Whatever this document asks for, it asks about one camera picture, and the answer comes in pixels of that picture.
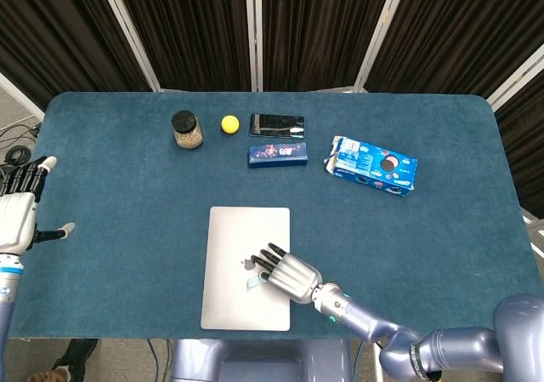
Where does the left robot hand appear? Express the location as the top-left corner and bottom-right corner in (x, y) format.
(0, 155), (77, 255)

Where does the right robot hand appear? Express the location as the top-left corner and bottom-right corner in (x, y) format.
(249, 242), (323, 305)

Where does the silver laptop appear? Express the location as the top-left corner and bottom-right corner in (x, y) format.
(200, 206), (292, 332)

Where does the blue-grey robot torso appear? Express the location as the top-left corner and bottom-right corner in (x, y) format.
(169, 338), (354, 382)

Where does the blue velvet tablecloth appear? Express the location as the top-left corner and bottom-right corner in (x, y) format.
(8, 91), (537, 340)

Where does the dark blue rectangular box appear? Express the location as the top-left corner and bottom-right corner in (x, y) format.
(247, 141), (309, 170)

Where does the blue Oreo cookie box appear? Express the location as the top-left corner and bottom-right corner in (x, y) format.
(325, 135), (418, 197)

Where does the black shoe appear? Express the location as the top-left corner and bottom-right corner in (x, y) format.
(53, 339), (99, 373)

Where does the black smartphone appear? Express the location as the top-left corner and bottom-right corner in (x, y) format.
(248, 112), (306, 139)

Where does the yellow ball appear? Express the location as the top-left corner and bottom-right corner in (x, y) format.
(220, 115), (241, 135)

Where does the glass jar with black lid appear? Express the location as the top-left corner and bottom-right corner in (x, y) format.
(171, 111), (204, 150)

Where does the dark fabric screen panel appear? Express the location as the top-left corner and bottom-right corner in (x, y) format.
(495, 58), (544, 208)
(258, 0), (399, 90)
(105, 0), (256, 92)
(0, 0), (154, 111)
(365, 0), (544, 98)

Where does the coiled black floor cable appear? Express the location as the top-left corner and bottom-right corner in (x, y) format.
(4, 145), (34, 167)

